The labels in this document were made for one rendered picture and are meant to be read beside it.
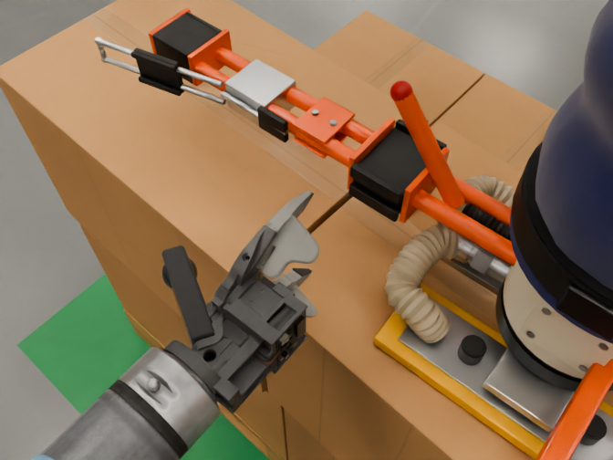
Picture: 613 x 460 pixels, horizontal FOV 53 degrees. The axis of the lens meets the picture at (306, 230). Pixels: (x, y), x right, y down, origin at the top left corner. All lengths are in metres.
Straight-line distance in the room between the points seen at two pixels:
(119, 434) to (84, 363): 1.32
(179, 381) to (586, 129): 0.38
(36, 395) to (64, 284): 0.35
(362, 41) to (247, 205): 0.97
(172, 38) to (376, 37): 0.96
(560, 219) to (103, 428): 0.40
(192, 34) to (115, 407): 0.52
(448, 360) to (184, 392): 0.32
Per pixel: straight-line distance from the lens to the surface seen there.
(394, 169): 0.71
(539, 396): 0.71
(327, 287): 0.79
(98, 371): 1.84
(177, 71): 0.85
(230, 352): 0.59
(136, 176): 0.92
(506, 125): 1.59
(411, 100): 0.65
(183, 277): 0.63
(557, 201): 0.52
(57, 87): 1.09
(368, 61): 1.69
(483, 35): 2.75
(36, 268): 2.07
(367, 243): 0.82
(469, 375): 0.73
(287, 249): 0.59
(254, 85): 0.81
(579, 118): 0.50
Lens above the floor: 1.63
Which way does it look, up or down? 56 degrees down
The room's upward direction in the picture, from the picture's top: straight up
